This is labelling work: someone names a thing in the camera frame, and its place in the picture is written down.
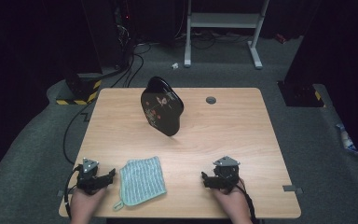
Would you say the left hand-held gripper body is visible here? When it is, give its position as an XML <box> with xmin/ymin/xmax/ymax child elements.
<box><xmin>76</xmin><ymin>158</ymin><xmax>106</xmax><ymax>196</ymax></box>

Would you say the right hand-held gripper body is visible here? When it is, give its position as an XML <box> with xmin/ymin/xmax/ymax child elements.
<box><xmin>213</xmin><ymin>156</ymin><xmax>241</xmax><ymax>191</ymax></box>

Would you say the black yellow striped base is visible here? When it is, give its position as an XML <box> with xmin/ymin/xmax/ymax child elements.
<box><xmin>55</xmin><ymin>73</ymin><xmax>103</xmax><ymax>106</ymax></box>
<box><xmin>278</xmin><ymin>81</ymin><xmax>325</xmax><ymax>108</ymax></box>

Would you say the person's left hand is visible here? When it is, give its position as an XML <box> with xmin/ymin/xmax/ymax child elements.
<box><xmin>70</xmin><ymin>187</ymin><xmax>106</xmax><ymax>224</ymax></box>

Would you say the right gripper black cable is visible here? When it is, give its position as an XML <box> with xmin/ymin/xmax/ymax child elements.
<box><xmin>236</xmin><ymin>178</ymin><xmax>259</xmax><ymax>224</ymax></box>

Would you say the black floor cable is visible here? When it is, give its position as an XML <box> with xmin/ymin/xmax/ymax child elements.
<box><xmin>62</xmin><ymin>99</ymin><xmax>97</xmax><ymax>166</ymax></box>
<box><xmin>127</xmin><ymin>43</ymin><xmax>152</xmax><ymax>88</ymax></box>
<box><xmin>110</xmin><ymin>52</ymin><xmax>136</xmax><ymax>89</ymax></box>

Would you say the person's right hand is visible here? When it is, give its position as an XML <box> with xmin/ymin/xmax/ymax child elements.
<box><xmin>213</xmin><ymin>186</ymin><xmax>253</xmax><ymax>224</ymax></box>

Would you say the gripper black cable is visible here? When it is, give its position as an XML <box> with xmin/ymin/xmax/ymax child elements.
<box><xmin>236</xmin><ymin>178</ymin><xmax>259</xmax><ymax>224</ymax></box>
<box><xmin>64</xmin><ymin>164</ymin><xmax>83</xmax><ymax>218</ymax></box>

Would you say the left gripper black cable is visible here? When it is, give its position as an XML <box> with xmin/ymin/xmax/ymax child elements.
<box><xmin>64</xmin><ymin>164</ymin><xmax>83</xmax><ymax>218</ymax></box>

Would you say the white metal stand frame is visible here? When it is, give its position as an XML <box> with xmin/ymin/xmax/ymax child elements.
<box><xmin>184</xmin><ymin>0</ymin><xmax>269</xmax><ymax>70</ymax></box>

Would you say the tangle of black cables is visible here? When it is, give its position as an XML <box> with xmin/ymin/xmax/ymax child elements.
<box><xmin>190</xmin><ymin>29</ymin><xmax>253</xmax><ymax>50</ymax></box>

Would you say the green striped cleaning cloth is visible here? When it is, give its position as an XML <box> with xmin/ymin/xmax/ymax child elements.
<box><xmin>113</xmin><ymin>156</ymin><xmax>168</xmax><ymax>212</ymax></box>

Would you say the black equipment tower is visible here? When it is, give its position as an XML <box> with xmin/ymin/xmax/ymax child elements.
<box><xmin>82</xmin><ymin>0</ymin><xmax>136</xmax><ymax>69</ymax></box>

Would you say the black cap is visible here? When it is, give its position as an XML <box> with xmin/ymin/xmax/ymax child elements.
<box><xmin>140</xmin><ymin>76</ymin><xmax>185</xmax><ymax>137</ymax></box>

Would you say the blue white plastic packet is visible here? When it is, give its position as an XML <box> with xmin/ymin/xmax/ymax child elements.
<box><xmin>335</xmin><ymin>123</ymin><xmax>358</xmax><ymax>155</ymax></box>

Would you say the small red object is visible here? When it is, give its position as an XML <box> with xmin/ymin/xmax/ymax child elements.
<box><xmin>274</xmin><ymin>33</ymin><xmax>288</xmax><ymax>45</ymax></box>

